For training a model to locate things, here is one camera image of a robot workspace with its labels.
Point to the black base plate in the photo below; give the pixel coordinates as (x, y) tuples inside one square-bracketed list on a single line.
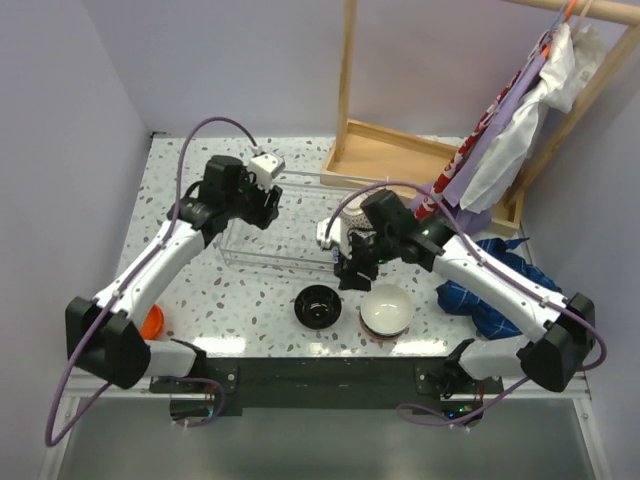
[(378, 383)]

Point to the dotted beige bowl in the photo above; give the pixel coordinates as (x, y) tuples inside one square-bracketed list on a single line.
[(353, 216)]

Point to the wooden clothes rack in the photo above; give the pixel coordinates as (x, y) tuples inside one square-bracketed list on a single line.
[(365, 152)]

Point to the white hanging garment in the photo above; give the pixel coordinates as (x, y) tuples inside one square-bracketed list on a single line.
[(573, 61)]

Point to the blue checked cloth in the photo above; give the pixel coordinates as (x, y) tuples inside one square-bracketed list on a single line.
[(505, 295)]

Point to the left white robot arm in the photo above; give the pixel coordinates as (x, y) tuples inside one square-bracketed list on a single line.
[(103, 333)]

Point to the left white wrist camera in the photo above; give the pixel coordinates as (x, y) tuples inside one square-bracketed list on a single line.
[(266, 166)]

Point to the orange plastic bowl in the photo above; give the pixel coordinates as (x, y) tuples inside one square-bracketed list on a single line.
[(153, 324)]

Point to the red white patterned garment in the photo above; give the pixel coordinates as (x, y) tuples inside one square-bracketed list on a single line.
[(492, 123)]

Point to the white bowl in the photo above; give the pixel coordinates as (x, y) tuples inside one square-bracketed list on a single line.
[(386, 311)]

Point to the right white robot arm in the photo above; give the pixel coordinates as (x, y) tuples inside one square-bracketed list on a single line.
[(557, 333)]

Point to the clear wire dish rack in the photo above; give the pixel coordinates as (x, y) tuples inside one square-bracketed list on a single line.
[(290, 241)]

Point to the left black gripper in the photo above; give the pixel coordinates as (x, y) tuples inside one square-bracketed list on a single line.
[(267, 205)]

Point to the lilac hanging garment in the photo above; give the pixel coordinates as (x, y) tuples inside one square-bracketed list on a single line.
[(462, 190)]

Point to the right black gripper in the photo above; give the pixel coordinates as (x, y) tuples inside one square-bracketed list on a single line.
[(348, 267)]

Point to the black bowl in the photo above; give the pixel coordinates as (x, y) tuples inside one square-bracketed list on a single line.
[(317, 307)]

